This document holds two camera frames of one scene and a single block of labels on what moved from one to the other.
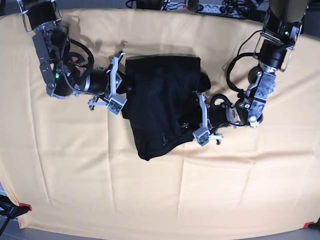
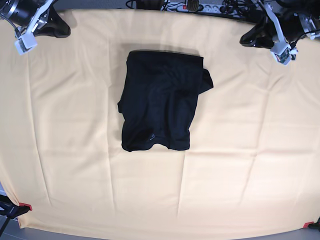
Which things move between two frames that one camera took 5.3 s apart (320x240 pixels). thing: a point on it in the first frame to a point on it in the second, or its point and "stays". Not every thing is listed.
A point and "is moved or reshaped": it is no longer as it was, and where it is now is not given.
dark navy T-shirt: [162, 103] is moved or reshaped
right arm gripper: [221, 112] to [285, 26]
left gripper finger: [114, 75] to [28, 32]
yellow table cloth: [67, 166] stays
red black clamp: [12, 210] stays
